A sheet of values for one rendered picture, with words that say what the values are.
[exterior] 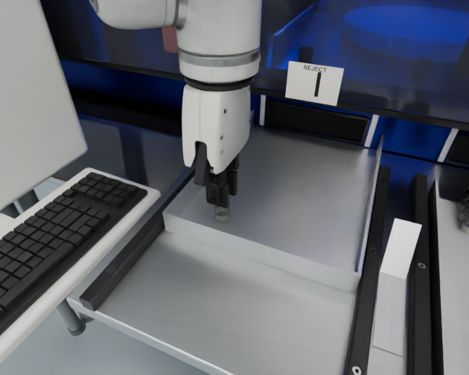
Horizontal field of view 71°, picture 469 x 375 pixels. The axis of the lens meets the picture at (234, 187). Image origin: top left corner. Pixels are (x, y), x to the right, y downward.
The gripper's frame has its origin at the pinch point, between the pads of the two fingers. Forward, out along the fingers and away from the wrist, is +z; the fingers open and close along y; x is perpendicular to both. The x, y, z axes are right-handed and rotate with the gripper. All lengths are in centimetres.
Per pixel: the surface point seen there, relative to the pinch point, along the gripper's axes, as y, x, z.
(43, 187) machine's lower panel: -21, -76, 39
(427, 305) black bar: 5.0, 26.9, 4.1
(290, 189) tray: -10.4, 7.4, 5.5
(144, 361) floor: -6, -35, 94
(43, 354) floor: 7, -70, 94
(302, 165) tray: -17.7, 7.4, 5.3
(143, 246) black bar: 9.9, -6.7, 4.9
